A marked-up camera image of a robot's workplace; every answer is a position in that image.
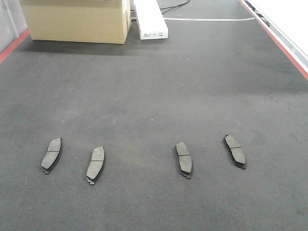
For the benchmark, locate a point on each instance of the dark brake pad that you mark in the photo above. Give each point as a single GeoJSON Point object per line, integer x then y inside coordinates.
{"type": "Point", "coordinates": [184, 158]}
{"type": "Point", "coordinates": [235, 150]}
{"type": "Point", "coordinates": [96, 165]}
{"type": "Point", "coordinates": [52, 155]}

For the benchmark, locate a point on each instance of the white long box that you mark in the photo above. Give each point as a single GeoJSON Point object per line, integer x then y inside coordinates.
{"type": "Point", "coordinates": [150, 21]}

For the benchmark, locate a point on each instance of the cardboard box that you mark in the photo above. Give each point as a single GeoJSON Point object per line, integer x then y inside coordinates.
{"type": "Point", "coordinates": [94, 21]}

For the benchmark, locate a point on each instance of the red conveyor frame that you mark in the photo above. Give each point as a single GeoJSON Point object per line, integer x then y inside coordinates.
{"type": "Point", "coordinates": [281, 40]}

